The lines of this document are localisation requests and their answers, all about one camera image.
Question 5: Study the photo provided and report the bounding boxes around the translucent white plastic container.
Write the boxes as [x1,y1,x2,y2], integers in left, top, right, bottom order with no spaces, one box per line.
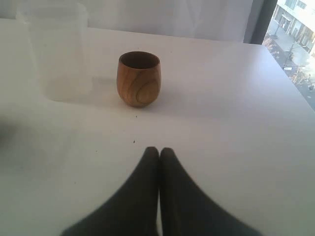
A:
[16,0,92,101]

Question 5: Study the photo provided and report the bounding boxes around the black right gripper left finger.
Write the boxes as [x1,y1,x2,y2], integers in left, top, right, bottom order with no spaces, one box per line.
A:
[62,147,159,236]

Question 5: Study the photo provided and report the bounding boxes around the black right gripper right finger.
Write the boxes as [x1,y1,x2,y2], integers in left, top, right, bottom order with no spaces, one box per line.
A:
[159,147,261,236]

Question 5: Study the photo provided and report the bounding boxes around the brown wooden cup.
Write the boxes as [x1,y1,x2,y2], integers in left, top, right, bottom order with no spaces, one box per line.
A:
[116,51,161,108]

